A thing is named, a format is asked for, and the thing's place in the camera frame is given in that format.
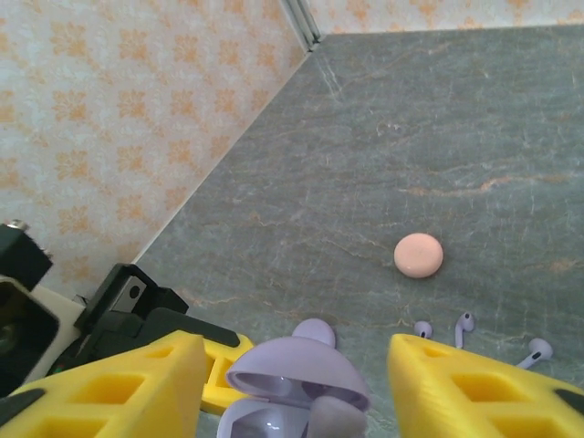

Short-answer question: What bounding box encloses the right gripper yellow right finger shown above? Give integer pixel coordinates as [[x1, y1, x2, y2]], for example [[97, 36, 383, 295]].
[[386, 332, 584, 438]]

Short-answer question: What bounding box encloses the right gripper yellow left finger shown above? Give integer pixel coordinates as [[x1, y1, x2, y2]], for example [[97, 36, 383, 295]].
[[0, 331, 207, 438]]

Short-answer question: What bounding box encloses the purple round charging case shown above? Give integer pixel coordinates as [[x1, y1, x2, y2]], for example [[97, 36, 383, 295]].
[[291, 318, 339, 350], [216, 336, 371, 438]]

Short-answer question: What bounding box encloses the pink round charging case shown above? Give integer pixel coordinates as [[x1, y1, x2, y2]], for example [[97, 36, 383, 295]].
[[393, 231, 444, 279]]

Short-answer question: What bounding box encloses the left aluminium frame post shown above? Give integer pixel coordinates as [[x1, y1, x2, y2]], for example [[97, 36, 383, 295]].
[[278, 0, 326, 52]]

